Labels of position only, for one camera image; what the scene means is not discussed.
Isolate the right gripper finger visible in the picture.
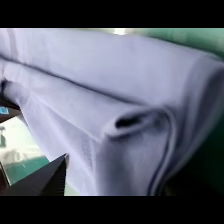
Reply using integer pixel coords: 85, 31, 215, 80
8, 153, 70, 197

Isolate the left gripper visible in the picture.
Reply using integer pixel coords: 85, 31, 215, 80
0, 96, 22, 124

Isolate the purple T-shirt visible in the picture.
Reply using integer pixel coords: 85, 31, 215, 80
0, 28, 224, 197

